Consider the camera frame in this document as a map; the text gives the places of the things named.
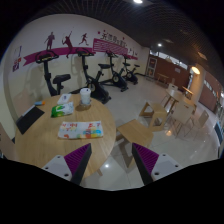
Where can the white chair front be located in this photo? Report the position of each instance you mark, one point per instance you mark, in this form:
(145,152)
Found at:
(181,115)

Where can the black exercise bike left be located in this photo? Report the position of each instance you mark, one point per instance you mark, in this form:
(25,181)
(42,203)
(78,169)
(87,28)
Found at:
(54,85)

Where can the black exercise bike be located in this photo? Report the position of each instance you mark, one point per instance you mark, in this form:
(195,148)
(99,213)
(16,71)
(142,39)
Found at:
(130,76)
(54,85)
(97,90)
(117,79)

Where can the colourful printed folded towel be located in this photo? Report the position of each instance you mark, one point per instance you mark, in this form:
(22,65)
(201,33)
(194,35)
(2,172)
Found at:
(80,130)

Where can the round wooden dining table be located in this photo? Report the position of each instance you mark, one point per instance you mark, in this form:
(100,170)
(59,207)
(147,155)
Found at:
(176,97)

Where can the green wet wipes pack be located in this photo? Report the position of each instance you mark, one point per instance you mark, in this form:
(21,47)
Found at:
(62,110)

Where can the orange blue small tube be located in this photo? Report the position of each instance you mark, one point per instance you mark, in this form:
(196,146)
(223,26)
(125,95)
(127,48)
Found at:
(39,103)

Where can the wooden stool farther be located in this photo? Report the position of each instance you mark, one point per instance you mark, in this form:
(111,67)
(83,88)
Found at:
(158,115)

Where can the wooden stool near table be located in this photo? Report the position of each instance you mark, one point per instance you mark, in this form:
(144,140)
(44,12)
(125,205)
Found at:
(134,132)

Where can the white plastic cup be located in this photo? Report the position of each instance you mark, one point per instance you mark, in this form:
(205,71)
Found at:
(85,94)

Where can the wooden chair right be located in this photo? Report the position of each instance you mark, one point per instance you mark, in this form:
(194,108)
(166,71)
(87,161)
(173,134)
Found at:
(199,122)

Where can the white tissue pack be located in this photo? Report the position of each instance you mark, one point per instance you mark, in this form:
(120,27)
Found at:
(64,98)

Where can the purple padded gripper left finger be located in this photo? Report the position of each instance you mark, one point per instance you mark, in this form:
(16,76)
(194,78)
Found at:
(72,166)

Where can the round wooden coaster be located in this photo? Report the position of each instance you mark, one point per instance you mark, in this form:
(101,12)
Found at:
(82,107)

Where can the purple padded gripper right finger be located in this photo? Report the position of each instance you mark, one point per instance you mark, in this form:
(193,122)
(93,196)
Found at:
(153,166)

